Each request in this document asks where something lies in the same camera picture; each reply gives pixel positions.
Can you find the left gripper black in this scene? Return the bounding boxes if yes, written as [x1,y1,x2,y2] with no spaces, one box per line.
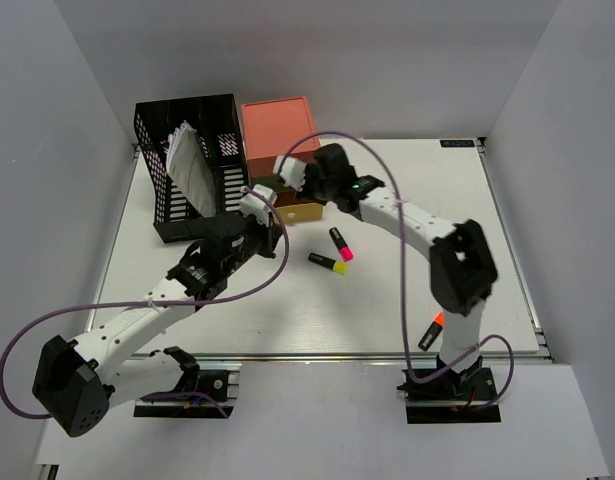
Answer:
[224,210,285,276]

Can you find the yellow bottom drawer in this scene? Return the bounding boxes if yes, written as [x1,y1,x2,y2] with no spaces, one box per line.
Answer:
[275,198,324,224]

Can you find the green drawer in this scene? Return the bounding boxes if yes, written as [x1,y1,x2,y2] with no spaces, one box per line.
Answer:
[251,175,296,204]

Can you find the coral top drawer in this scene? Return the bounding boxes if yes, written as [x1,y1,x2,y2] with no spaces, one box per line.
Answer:
[246,151,284,179]

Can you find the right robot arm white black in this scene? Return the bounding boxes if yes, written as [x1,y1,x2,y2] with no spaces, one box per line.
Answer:
[273,143,498,399]

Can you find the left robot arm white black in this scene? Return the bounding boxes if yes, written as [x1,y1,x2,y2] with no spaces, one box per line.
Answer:
[32,213,286,437]

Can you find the coral drawer cabinet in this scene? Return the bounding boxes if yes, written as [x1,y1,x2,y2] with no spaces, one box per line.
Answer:
[241,96,316,161]

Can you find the pink black highlighter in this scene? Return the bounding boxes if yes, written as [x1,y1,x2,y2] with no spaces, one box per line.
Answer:
[329,227,354,262]

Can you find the yellow black highlighter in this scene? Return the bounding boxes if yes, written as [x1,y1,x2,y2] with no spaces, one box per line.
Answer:
[308,252,347,275]

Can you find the white paper stack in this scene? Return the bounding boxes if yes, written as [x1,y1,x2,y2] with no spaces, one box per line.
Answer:
[165,121,216,217]

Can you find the black mesh file organizer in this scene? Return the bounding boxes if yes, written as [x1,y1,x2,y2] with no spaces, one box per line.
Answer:
[133,93,249,243]

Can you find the orange black highlighter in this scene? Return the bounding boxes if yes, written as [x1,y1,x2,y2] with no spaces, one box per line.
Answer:
[418,312,444,351]

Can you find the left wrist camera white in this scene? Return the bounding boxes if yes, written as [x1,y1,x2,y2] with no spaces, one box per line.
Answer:
[239,184,277,227]

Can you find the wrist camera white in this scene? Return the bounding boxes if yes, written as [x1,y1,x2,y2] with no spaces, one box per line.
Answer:
[273,156,308,192]
[239,184,277,227]

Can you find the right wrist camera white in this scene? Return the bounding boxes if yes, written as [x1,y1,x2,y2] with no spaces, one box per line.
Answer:
[273,156,308,192]

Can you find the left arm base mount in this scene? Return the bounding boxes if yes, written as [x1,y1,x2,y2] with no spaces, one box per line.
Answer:
[133,347,237,419]

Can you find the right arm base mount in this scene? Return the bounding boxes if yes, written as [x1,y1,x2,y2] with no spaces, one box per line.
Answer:
[397,367,501,425]

